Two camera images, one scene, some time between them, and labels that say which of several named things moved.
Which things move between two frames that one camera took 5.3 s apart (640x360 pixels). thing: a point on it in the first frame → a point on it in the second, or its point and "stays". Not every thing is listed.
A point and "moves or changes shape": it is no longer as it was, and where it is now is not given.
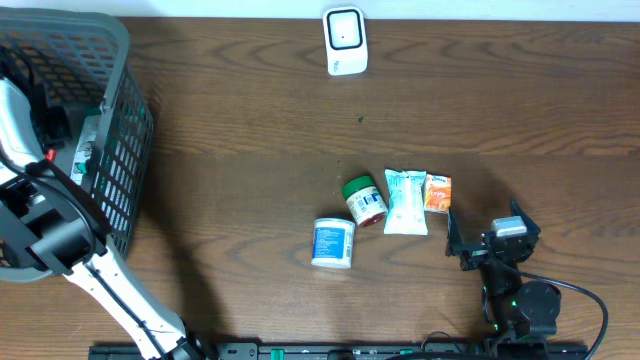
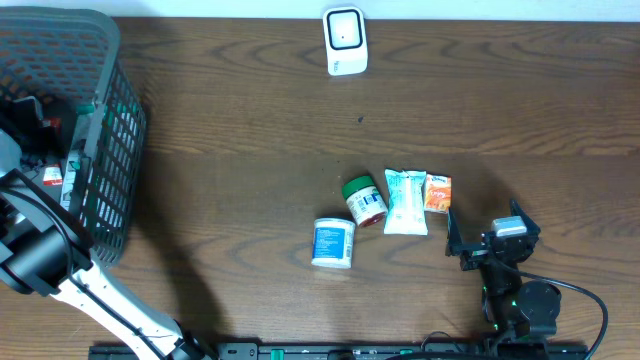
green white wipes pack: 406,215 stays
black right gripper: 475,252 stays
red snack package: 51,154 moves or changes shape
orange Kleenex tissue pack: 438,193 stays
